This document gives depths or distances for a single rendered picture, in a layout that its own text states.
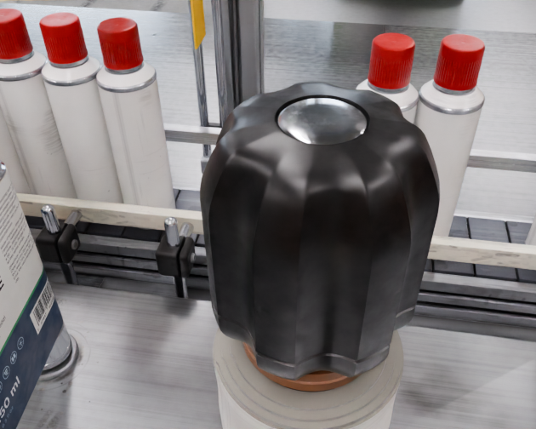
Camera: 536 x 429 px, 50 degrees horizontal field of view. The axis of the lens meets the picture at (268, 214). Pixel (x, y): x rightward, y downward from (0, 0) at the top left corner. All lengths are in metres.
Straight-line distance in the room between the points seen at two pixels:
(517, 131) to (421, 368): 0.48
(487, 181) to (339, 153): 0.61
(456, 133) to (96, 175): 0.33
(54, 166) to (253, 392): 0.41
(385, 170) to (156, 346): 0.36
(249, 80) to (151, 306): 0.27
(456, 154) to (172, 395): 0.30
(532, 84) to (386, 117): 0.84
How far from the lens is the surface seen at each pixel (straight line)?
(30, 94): 0.57
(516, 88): 1.00
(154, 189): 0.57
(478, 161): 0.58
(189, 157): 0.78
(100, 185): 0.59
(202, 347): 0.49
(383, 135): 0.18
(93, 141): 0.56
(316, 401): 0.24
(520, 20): 1.26
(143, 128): 0.53
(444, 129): 0.49
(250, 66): 0.64
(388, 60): 0.46
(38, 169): 0.61
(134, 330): 0.51
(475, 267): 0.58
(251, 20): 0.62
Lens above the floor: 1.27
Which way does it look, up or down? 41 degrees down
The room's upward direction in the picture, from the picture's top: 1 degrees counter-clockwise
